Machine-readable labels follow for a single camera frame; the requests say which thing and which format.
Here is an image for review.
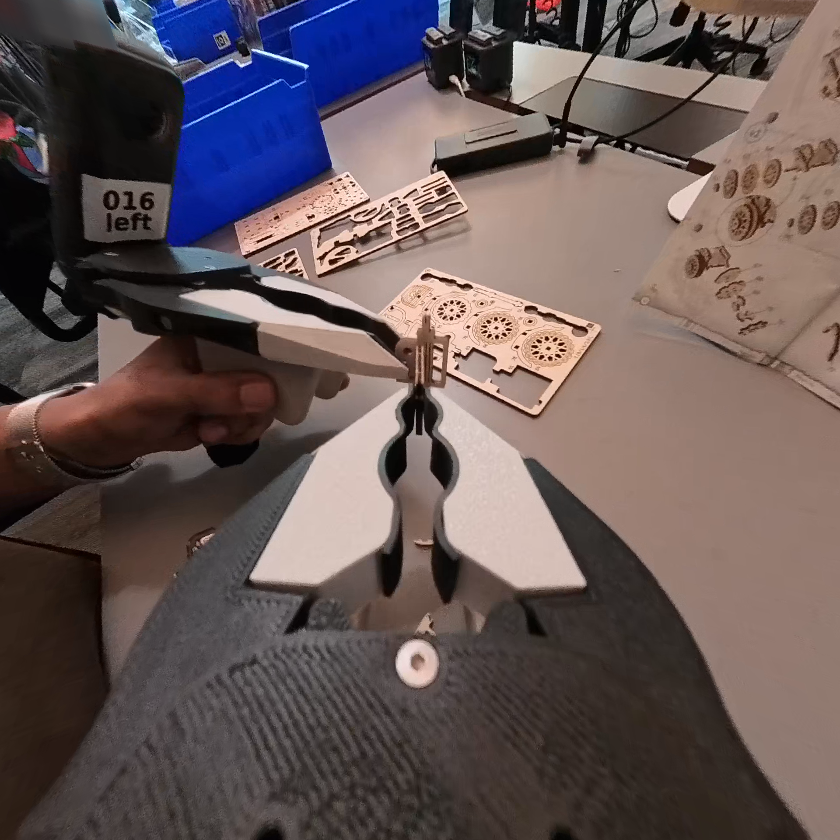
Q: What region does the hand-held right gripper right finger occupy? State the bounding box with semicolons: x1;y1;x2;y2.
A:
423;394;587;605

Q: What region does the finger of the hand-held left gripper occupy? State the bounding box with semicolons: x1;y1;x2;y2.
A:
177;277;403;347
255;322;413;383

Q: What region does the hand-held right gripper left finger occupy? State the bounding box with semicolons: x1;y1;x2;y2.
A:
249;387;411;598

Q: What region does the tabbed wooden puzzle piece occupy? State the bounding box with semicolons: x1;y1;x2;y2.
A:
397;314;452;389

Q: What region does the person's left forearm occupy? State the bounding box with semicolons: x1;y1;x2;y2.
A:
0;402;30;526

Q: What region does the grey desk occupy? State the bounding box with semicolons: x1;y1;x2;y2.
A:
97;62;840;840

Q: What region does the person's left hand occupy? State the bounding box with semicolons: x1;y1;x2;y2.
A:
39;338;280;463

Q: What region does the small wooden puzzle sheet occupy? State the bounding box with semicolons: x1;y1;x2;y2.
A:
258;248;309;281

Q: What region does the brown engraved puzzle sheet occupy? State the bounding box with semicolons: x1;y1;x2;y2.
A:
234;172;370;257

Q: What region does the wooden puzzle sheet with cutouts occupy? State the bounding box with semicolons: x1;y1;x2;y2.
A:
310;171;470;278

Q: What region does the wooden puzzle sheet with wheels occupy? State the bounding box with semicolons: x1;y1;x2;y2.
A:
381;268;602;420

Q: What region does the blue plastic bin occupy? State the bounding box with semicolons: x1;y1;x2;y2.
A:
167;47;332;247
152;0;231;63
259;0;441;109

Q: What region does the black power adapter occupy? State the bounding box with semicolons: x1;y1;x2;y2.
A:
433;112;555;177

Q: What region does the black battery charger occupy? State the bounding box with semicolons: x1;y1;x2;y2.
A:
462;29;514;93
422;26;468;89

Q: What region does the brown board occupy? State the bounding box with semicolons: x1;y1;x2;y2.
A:
0;535;109;821

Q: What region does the model instruction booklet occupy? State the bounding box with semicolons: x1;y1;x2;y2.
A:
633;0;840;411

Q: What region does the dark flat pad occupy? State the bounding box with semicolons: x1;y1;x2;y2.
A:
512;41;769;160

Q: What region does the black cable with plug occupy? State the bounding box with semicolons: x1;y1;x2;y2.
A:
576;0;809;166

